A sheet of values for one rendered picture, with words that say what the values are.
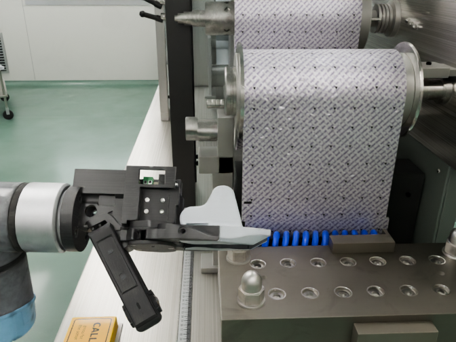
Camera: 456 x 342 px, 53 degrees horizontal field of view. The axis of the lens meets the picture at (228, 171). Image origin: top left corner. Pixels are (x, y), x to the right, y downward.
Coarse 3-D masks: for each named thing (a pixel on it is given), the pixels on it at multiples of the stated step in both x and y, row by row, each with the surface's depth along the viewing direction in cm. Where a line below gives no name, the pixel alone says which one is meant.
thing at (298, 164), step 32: (256, 128) 66; (288, 128) 67; (320, 128) 67; (352, 128) 67; (384, 128) 67; (256, 160) 69; (288, 160) 69; (320, 160) 69; (352, 160) 69; (384, 160) 70; (256, 192) 71; (288, 192) 71; (320, 192) 71; (352, 192) 72; (384, 192) 72
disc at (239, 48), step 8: (240, 48) 65; (240, 56) 64; (240, 64) 64; (240, 72) 64; (240, 80) 64; (240, 88) 64; (240, 96) 64; (240, 104) 64; (240, 112) 65; (240, 120) 65; (240, 128) 67; (240, 136) 69
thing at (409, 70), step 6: (402, 54) 69; (234, 60) 71; (408, 60) 67; (408, 66) 66; (408, 72) 66; (408, 78) 66; (414, 78) 66; (408, 84) 66; (414, 84) 66; (408, 90) 66; (414, 90) 66; (408, 96) 66; (408, 102) 67; (408, 108) 67; (408, 114) 68; (234, 120) 73; (402, 120) 69
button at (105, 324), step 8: (72, 320) 70; (80, 320) 70; (88, 320) 70; (96, 320) 70; (104, 320) 70; (112, 320) 70; (72, 328) 69; (80, 328) 69; (88, 328) 69; (96, 328) 69; (104, 328) 69; (112, 328) 69; (72, 336) 67; (80, 336) 67; (88, 336) 67; (96, 336) 67; (104, 336) 67; (112, 336) 68
